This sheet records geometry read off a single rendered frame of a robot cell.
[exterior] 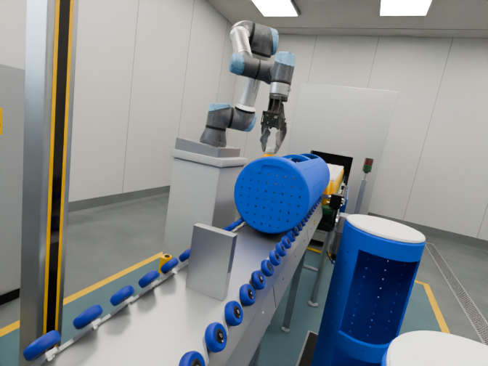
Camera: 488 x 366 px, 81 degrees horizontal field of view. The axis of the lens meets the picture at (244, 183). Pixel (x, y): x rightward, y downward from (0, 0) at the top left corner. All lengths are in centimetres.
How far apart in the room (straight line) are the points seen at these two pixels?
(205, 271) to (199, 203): 88
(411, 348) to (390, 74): 581
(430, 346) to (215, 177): 114
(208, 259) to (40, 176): 38
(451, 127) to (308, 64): 282
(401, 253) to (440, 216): 513
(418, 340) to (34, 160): 75
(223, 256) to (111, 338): 25
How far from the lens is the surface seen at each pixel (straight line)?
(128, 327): 61
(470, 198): 627
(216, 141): 155
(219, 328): 54
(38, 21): 69
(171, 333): 60
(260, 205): 105
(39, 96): 67
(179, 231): 164
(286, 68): 110
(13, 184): 214
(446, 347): 58
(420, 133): 607
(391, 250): 111
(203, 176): 149
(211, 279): 68
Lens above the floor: 130
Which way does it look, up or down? 10 degrees down
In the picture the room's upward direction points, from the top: 9 degrees clockwise
